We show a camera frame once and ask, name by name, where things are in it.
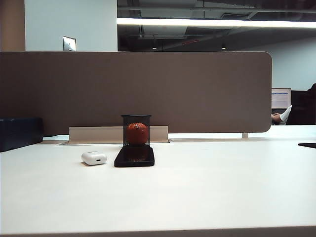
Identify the white wireless earphone case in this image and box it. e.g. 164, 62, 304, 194
81, 151, 108, 166

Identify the black smartphone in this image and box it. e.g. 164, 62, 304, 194
114, 146, 155, 168

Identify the orange tangerine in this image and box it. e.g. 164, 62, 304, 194
126, 122, 149, 145

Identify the dark blue box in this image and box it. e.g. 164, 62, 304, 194
0, 117, 44, 153

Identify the seated person in dark clothing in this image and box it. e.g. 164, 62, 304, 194
271, 83, 316, 126

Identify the black mesh pen holder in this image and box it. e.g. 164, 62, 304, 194
120, 114, 152, 148

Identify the beige cable tray flap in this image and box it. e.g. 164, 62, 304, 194
55, 125, 173, 146

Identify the long ceiling light strip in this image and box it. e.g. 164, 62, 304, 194
117, 18, 316, 28

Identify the computer monitor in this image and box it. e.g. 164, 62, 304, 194
271, 88, 292, 109

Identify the metal wall plate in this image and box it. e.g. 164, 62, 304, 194
62, 36, 76, 52

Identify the brown desk partition panel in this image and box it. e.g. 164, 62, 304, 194
0, 51, 273, 134

